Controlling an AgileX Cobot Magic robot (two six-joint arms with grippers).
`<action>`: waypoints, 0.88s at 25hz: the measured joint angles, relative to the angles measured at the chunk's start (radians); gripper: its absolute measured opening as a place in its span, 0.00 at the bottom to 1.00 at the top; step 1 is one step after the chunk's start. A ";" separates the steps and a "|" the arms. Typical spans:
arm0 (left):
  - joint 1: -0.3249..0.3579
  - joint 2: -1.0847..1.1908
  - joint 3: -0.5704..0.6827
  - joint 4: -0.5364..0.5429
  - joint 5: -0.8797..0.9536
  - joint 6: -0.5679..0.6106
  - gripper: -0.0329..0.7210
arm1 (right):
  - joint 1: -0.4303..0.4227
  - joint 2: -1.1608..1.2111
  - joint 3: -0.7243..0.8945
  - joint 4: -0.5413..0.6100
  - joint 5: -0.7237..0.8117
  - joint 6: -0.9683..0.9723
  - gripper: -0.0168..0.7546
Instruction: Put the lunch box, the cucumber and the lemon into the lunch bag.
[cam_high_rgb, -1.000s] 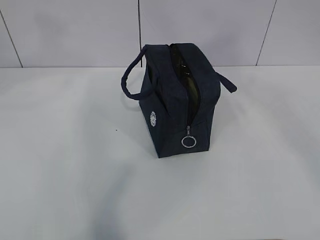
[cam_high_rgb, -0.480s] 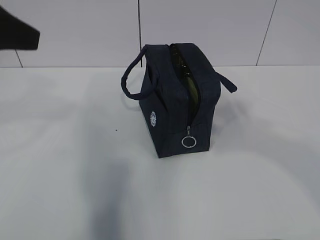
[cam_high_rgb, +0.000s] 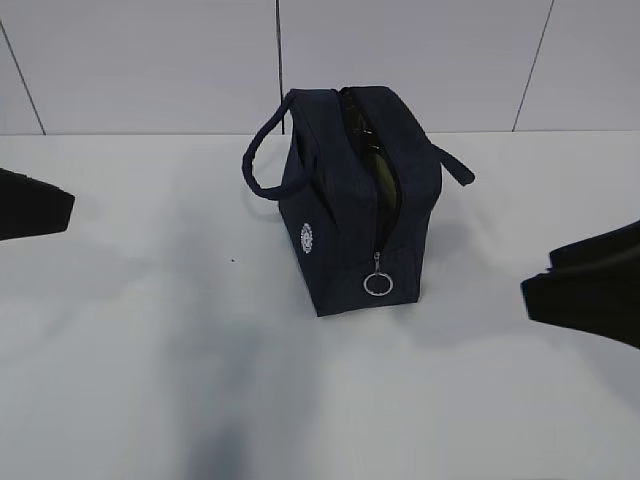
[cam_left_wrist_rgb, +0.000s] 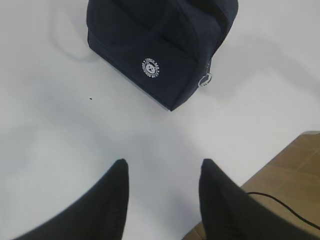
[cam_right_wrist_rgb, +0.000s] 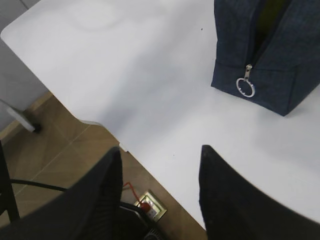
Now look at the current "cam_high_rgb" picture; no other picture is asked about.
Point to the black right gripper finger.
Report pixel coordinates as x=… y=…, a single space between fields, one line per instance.
x=610 y=255
x=607 y=306

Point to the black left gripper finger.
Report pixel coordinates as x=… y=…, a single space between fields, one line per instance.
x=30 y=207

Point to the navy blue lunch bag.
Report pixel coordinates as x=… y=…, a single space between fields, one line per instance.
x=360 y=182

